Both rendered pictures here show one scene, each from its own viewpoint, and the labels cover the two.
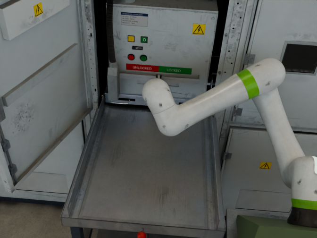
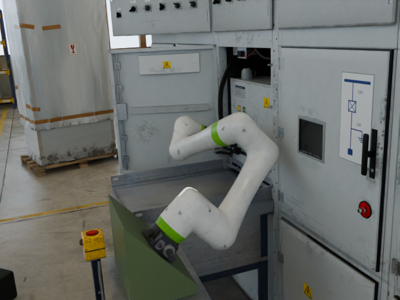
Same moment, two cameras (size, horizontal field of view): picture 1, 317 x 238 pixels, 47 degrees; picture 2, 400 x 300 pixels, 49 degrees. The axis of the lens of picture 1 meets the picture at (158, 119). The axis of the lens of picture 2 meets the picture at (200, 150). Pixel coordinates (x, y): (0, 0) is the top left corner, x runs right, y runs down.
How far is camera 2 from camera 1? 2.07 m
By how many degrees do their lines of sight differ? 63
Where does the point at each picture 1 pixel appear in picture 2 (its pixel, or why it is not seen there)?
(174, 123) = (172, 145)
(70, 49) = (199, 105)
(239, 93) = (207, 133)
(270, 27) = (288, 99)
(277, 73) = (230, 121)
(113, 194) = (140, 192)
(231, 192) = not seen: outside the picture
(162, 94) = (178, 124)
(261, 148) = (301, 260)
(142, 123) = (224, 182)
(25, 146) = (143, 152)
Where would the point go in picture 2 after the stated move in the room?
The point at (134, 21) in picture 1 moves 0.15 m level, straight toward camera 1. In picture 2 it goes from (240, 93) to (216, 96)
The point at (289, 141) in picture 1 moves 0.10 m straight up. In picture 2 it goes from (228, 196) to (228, 172)
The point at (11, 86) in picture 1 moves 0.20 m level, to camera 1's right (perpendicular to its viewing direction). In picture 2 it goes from (140, 105) to (149, 109)
